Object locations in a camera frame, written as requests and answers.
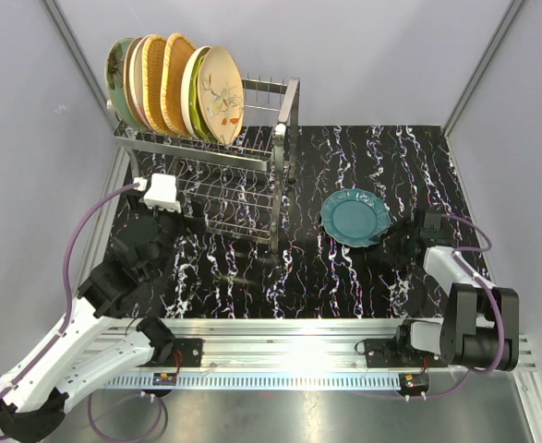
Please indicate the mint green flower plate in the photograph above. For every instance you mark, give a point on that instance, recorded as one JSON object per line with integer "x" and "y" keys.
{"x": 114, "y": 79}

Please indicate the stainless steel dish rack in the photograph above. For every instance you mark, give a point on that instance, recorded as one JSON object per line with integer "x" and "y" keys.
{"x": 240, "y": 187}

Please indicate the peach bird plate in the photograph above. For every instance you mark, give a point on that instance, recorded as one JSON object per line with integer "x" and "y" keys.
{"x": 136, "y": 121}
{"x": 221, "y": 95}

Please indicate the teal scalloped plate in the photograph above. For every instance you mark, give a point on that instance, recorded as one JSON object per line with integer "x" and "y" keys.
{"x": 354, "y": 217}

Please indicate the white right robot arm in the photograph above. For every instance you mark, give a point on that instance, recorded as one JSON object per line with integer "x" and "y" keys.
{"x": 480, "y": 326}

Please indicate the black marble pattern mat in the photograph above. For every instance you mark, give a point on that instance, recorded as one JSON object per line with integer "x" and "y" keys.
{"x": 311, "y": 276}

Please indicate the yellow green plate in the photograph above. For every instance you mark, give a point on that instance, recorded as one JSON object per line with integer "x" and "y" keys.
{"x": 198, "y": 124}

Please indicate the cream and pink plate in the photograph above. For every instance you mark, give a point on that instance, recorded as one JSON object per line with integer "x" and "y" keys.
{"x": 136, "y": 81}

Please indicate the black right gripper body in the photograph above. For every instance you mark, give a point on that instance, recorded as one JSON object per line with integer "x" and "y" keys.
{"x": 403, "y": 243}

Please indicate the aluminium mounting rail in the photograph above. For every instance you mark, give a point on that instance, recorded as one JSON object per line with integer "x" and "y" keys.
{"x": 248, "y": 354}

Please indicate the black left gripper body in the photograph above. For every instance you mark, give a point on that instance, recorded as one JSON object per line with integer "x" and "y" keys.
{"x": 174, "y": 223}

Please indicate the wooden plate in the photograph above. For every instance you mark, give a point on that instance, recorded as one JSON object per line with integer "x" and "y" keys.
{"x": 152, "y": 55}

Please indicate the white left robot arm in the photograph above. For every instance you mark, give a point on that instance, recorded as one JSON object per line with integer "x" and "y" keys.
{"x": 37, "y": 393}

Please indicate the cream round plate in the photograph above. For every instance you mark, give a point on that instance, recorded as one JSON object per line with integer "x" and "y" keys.
{"x": 185, "y": 88}

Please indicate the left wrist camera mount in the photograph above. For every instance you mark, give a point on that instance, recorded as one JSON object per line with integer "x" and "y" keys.
{"x": 159, "y": 192}

